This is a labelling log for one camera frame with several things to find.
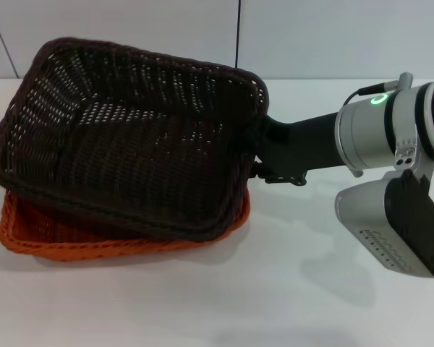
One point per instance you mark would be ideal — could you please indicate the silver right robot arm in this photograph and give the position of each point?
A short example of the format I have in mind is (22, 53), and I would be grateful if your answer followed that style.
(376, 130)

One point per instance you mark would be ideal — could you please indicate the orange woven basket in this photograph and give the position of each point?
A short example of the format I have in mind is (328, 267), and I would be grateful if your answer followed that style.
(94, 246)

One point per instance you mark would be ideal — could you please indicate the dark brown woven basket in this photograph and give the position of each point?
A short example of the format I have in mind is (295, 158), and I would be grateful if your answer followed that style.
(130, 155)

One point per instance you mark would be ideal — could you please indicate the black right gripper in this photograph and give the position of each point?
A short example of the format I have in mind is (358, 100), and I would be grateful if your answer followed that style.
(300, 148)

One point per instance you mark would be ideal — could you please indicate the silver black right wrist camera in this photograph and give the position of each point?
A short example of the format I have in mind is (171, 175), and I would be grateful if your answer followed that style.
(383, 217)

